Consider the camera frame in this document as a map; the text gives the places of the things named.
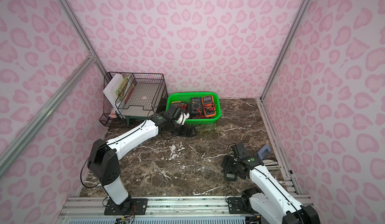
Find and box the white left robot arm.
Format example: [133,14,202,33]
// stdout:
[86,105,197,207]

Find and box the dark green multimeter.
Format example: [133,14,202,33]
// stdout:
[188,97,203,119]

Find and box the white board in rack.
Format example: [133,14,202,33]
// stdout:
[103,74,123,115]

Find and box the white stapler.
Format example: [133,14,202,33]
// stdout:
[263,160,282,170]

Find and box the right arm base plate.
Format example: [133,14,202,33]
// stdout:
[225,197,251,214]

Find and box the orange multimeter with leads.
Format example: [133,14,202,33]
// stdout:
[202,95,216,118]

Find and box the yellow multimeter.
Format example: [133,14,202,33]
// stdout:
[171,101,182,107]

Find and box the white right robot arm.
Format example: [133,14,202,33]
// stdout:
[221,143,320,224]

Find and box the black clamp multimeter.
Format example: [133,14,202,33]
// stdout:
[221,155,239,181]

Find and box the green plastic basket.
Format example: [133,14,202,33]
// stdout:
[166,92,222,125]

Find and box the black wire mesh rack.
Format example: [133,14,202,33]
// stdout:
[99,72,168,127]

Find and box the grey blue hole punch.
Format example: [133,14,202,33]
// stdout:
[257,144,272,160]

